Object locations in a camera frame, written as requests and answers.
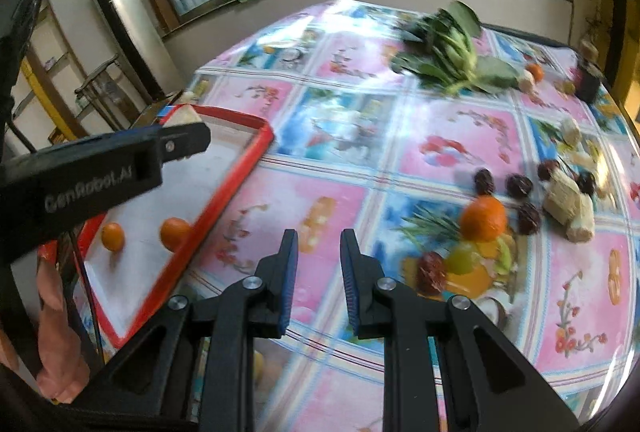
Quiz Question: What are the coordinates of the red-rimmed white tray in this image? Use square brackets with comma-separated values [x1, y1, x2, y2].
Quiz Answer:
[37, 104, 275, 349]

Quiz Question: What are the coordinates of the dark small container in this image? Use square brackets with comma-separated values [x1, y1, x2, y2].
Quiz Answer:
[575, 57, 602, 104]

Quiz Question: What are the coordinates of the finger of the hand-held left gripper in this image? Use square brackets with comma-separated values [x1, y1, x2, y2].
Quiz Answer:
[159, 122, 211, 162]

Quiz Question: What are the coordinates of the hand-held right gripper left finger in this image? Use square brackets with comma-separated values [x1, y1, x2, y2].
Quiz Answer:
[47, 228, 299, 432]

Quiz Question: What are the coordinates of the green leafy bok choy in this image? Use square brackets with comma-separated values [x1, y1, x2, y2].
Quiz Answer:
[390, 1, 521, 95]

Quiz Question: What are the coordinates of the silver standing air conditioner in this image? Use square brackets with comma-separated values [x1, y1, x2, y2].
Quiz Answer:
[83, 0, 167, 104]

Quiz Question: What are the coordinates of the large orange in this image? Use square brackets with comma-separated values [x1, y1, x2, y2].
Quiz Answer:
[460, 196, 507, 243]

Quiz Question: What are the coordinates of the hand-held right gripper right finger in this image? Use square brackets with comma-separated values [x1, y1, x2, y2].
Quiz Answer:
[340, 228, 583, 432]

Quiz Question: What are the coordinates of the black cable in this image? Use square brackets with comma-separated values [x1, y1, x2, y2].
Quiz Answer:
[69, 232, 105, 365]

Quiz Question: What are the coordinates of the person's left hand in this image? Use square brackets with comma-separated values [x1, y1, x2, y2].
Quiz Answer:
[36, 254, 92, 404]

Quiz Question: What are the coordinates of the floral printed tablecloth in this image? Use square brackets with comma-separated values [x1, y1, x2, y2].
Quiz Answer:
[75, 0, 640, 432]

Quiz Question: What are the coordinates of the metal shelf rack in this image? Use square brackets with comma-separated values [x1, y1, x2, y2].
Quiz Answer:
[74, 53, 147, 129]

